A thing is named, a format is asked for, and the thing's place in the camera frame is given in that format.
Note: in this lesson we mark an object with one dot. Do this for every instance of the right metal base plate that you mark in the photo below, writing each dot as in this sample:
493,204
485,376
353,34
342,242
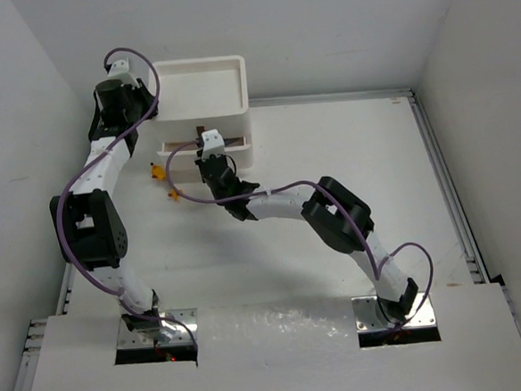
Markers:
369,317

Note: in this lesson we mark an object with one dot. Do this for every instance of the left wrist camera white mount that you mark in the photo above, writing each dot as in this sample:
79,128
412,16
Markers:
118,69

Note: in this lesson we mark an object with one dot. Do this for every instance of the white drawer container box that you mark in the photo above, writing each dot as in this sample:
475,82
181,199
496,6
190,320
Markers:
199,95

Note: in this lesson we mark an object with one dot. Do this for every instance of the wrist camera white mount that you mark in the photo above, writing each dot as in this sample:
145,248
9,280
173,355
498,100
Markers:
213,145
118,69

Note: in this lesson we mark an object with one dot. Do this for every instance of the aluminium frame rail left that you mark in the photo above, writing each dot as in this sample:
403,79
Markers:
35,331

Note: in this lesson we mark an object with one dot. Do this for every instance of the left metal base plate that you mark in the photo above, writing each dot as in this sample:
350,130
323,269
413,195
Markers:
170,330

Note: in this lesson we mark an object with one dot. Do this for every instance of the aluminium frame rail right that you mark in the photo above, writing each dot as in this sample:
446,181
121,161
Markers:
467,240

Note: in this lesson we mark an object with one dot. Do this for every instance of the metal base plate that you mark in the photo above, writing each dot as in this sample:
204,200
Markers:
369,317
170,330

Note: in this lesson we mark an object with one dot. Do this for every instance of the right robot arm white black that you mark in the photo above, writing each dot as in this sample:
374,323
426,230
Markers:
340,219

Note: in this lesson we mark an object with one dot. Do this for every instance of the yellow small clamp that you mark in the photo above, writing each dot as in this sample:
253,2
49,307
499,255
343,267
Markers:
158,172
174,195

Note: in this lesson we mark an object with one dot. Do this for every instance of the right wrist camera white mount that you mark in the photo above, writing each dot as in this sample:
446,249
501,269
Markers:
213,145

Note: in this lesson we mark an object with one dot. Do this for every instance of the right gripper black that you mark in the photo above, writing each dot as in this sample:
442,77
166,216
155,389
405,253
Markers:
199,159

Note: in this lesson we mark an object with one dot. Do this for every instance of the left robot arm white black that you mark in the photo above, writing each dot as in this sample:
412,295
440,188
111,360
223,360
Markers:
91,234

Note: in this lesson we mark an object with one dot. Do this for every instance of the aluminium frame rail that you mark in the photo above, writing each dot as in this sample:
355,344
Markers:
467,240
35,331

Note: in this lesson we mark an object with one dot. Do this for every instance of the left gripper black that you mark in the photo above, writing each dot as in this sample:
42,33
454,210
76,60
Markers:
140,91

